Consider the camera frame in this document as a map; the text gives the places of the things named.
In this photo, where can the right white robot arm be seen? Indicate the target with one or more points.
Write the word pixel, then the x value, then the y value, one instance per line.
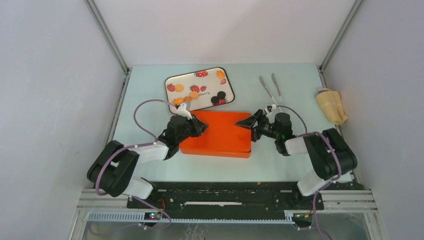
pixel 329 154

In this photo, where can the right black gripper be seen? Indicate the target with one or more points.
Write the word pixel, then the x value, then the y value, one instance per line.
pixel 249 122

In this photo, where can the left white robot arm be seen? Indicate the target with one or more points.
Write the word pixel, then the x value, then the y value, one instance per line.
pixel 113 171

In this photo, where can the round tan biscuit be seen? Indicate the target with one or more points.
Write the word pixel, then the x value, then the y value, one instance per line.
pixel 187 99
pixel 179 87
pixel 194 94

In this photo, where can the beige cloth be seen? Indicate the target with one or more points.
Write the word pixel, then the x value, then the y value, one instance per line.
pixel 331 105

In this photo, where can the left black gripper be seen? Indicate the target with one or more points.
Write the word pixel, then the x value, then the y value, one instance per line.
pixel 198 126

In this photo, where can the black sandwich cookie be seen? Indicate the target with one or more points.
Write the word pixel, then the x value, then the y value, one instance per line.
pixel 221 95
pixel 215 100

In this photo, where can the strawberry print serving tray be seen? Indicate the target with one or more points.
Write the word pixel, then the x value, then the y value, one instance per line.
pixel 206 82

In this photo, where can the orange box lid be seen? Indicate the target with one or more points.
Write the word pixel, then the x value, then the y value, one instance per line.
pixel 222 138

